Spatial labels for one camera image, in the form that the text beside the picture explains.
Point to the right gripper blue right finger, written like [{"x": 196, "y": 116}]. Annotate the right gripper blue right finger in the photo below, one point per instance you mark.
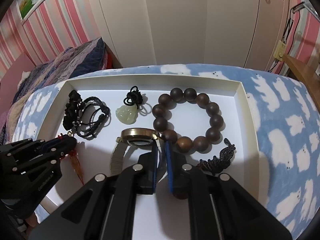
[{"x": 188, "y": 182}]

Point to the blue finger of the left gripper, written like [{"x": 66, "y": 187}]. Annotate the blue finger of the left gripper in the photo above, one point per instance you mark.
[{"x": 60, "y": 146}]

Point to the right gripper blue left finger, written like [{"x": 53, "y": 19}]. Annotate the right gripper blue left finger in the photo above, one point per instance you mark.
[{"x": 121, "y": 193}]

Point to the red cord amber gourd pendant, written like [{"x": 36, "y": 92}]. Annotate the red cord amber gourd pendant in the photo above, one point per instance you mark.
[{"x": 73, "y": 156}]

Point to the purple patchwork quilt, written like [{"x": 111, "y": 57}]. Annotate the purple patchwork quilt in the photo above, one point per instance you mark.
[{"x": 72, "y": 62}]

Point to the blue polar bear blanket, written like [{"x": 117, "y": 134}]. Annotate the blue polar bear blanket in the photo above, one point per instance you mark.
[{"x": 286, "y": 122}]

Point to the wooden headboard shelf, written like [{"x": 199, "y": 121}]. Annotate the wooden headboard shelf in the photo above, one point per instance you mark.
[{"x": 306, "y": 75}]

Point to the cream wardrobe with ornaments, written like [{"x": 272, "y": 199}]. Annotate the cream wardrobe with ornaments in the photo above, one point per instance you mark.
[{"x": 241, "y": 33}]

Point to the white caged desk lamp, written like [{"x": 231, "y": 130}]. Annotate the white caged desk lamp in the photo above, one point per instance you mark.
[{"x": 295, "y": 10}]

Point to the white wall socket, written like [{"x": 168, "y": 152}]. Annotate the white wall socket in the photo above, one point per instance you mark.
[{"x": 279, "y": 50}]

